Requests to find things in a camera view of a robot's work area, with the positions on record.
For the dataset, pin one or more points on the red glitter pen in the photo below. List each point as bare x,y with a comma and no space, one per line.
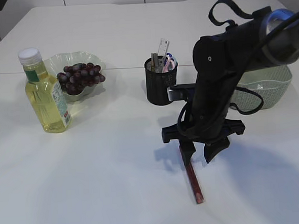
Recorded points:
197,192

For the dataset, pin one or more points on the yellow tea plastic bottle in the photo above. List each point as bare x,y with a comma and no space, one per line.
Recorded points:
44,93

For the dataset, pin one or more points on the purple artificial grape bunch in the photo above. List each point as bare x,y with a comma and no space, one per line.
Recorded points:
74,79

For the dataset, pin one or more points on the green plastic woven basket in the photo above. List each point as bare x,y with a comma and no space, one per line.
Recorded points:
276,79

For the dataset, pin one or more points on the blue scissors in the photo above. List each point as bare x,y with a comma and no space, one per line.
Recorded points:
172,58

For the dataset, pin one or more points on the gold glitter pen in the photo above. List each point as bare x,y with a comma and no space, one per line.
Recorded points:
154,62

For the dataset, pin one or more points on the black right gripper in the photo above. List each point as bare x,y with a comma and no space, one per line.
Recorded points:
220,61

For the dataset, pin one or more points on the silver glitter pen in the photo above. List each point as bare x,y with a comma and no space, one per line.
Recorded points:
159,63

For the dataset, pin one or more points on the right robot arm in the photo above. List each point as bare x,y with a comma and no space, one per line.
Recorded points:
268,39

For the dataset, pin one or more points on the pale green wavy plate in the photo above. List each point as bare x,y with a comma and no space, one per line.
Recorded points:
56,63

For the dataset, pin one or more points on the clear plastic ruler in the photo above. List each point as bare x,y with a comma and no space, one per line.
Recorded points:
163,47

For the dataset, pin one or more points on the pink scissors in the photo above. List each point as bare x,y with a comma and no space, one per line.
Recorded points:
166,65

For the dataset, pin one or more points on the black mesh pen holder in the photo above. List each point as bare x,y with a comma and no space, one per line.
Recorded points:
157,84

